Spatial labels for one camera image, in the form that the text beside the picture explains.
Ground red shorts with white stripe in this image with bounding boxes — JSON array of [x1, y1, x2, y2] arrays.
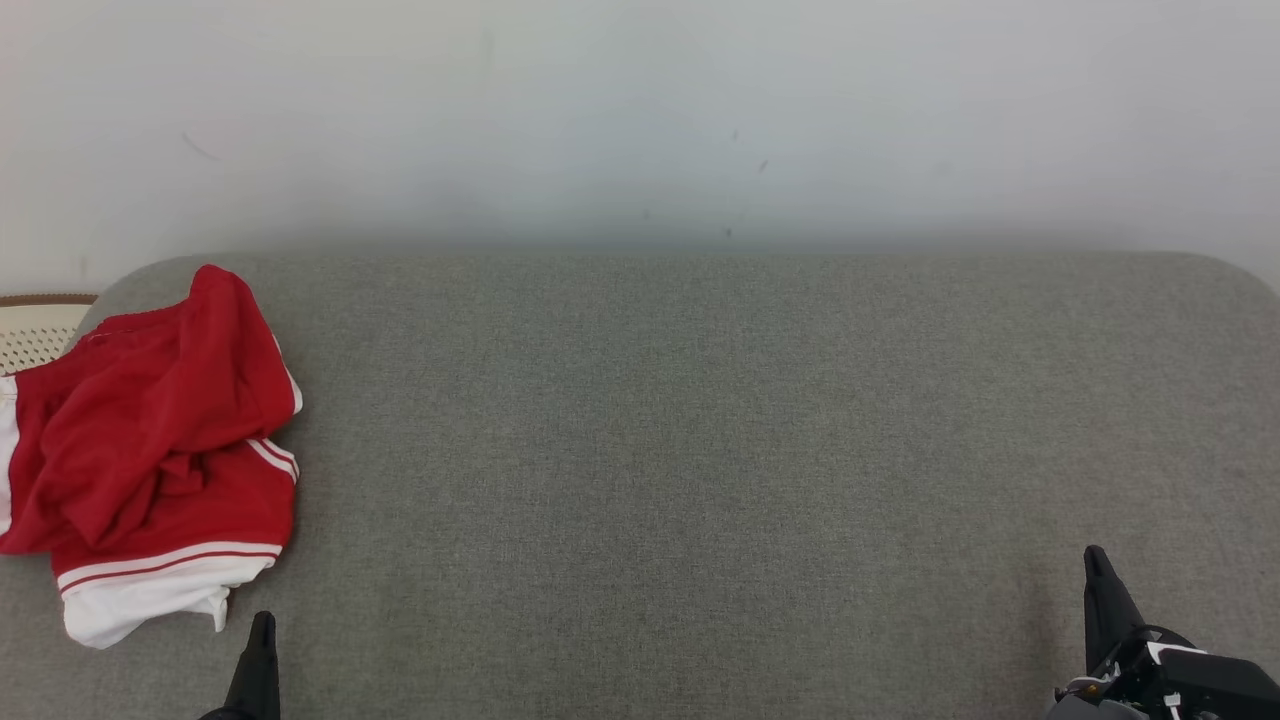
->
[[0, 264, 304, 557]]

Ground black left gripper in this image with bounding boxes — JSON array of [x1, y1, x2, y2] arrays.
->
[[198, 612, 281, 720]]

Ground white perforated laundry basket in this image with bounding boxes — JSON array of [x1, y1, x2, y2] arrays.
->
[[0, 293, 101, 378]]

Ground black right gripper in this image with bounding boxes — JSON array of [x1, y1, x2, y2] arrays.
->
[[1058, 545, 1280, 720]]

